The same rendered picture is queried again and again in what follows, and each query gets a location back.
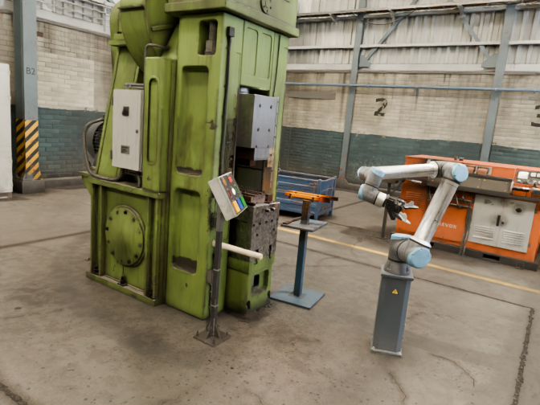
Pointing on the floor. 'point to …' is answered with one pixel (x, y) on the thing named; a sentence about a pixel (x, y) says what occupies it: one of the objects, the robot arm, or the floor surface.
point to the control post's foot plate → (212, 337)
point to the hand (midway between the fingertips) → (415, 216)
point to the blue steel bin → (312, 184)
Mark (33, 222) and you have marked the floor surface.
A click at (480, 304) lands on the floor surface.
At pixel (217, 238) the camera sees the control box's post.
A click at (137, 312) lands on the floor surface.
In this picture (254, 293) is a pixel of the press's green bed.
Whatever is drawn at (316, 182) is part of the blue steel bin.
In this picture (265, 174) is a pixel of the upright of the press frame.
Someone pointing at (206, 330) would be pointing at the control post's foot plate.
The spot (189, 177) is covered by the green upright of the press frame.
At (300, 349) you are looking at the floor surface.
